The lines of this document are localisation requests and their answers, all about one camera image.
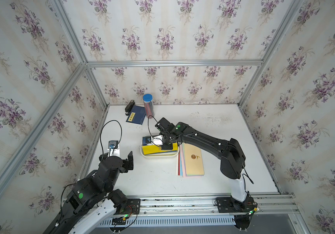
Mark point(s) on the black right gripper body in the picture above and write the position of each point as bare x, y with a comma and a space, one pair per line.
166, 143

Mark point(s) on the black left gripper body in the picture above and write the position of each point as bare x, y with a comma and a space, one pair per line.
125, 167

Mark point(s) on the white plastic storage box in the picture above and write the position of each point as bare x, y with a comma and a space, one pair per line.
159, 156

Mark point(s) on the white red-striped envelope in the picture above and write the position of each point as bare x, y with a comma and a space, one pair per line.
178, 170

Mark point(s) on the light blue envelope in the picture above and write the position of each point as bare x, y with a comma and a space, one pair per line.
180, 164

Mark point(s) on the tan beige envelope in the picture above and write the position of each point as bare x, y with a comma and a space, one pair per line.
193, 159

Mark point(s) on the yellow envelope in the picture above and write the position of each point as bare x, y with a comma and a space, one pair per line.
152, 150

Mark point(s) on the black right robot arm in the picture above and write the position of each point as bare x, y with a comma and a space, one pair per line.
229, 152

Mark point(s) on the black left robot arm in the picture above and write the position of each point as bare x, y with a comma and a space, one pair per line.
93, 198

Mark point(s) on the dark blue book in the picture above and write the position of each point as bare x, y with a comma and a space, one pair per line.
136, 115

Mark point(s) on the blue-lidded pencil tube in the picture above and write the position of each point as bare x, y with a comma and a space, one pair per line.
148, 104

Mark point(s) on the black stapler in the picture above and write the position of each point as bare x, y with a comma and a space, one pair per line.
129, 107

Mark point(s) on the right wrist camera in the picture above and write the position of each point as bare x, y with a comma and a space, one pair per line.
157, 140

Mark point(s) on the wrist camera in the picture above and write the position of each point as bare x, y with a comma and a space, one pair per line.
113, 148
157, 140

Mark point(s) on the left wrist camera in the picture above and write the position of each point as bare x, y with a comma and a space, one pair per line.
113, 148

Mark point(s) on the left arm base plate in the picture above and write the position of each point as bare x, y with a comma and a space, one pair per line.
129, 207

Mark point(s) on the aluminium mounting rail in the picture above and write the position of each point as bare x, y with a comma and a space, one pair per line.
268, 204

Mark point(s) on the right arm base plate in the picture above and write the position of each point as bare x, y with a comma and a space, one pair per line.
231, 205

